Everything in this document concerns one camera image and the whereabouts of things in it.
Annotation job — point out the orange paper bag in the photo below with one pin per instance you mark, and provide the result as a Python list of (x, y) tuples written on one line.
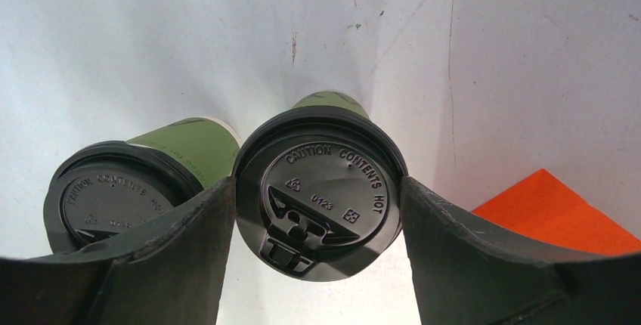
[(544, 208)]

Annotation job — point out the green paper coffee cup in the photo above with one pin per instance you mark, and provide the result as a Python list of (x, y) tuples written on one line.
[(205, 146)]

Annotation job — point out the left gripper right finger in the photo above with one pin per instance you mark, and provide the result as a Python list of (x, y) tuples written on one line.
[(467, 270)]

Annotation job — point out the black coffee cup lid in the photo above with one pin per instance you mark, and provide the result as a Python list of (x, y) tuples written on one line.
[(109, 187)]

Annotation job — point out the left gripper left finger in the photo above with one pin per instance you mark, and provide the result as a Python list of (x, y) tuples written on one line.
[(169, 270)]

